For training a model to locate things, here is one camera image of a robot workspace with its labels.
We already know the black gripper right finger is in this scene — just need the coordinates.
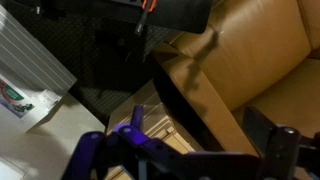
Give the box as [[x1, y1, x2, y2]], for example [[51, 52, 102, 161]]
[[242, 106, 320, 180]]

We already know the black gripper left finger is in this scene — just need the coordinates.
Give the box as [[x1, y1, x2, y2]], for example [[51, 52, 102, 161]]
[[61, 105, 188, 180]]

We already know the tan leather sofa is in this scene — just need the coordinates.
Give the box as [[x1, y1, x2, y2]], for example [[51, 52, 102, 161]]
[[150, 0, 320, 180]]

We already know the black orange clamp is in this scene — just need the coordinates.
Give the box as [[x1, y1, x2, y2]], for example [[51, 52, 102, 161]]
[[134, 0, 158, 36]]

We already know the printed photo leaflet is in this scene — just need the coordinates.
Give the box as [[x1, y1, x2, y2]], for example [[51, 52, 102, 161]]
[[0, 78, 36, 119]]

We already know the white finned radiator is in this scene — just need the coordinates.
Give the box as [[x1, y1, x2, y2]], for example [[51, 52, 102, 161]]
[[0, 3, 78, 134]]

